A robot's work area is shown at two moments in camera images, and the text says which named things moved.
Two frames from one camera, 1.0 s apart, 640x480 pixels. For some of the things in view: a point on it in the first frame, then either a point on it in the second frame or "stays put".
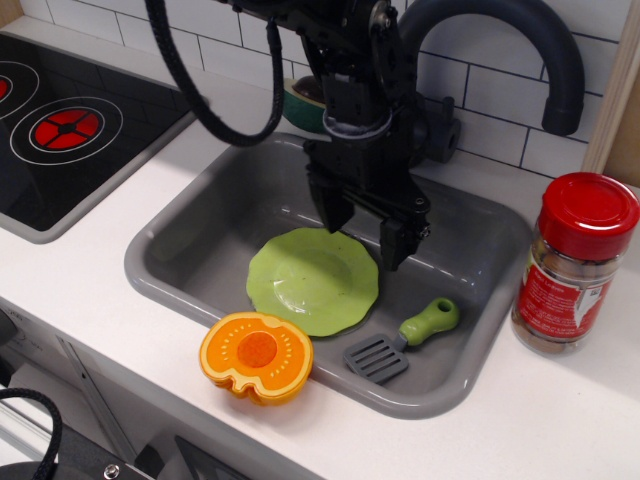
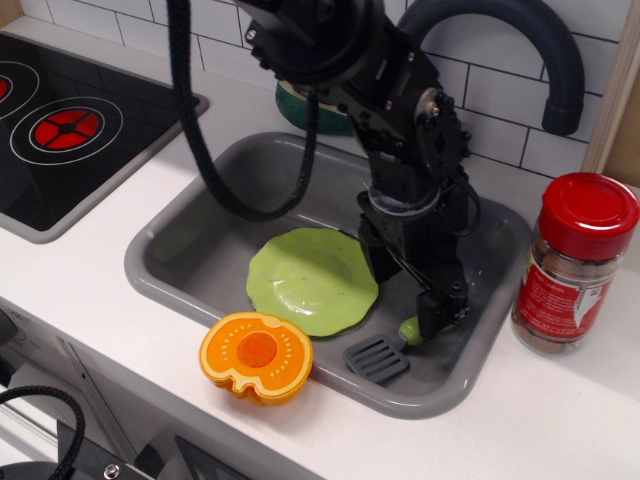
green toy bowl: x=304 y=102 stays put
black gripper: x=375 y=171 → x=416 y=231
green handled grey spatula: x=382 y=359 stays put
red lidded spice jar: x=567 y=283 stays put
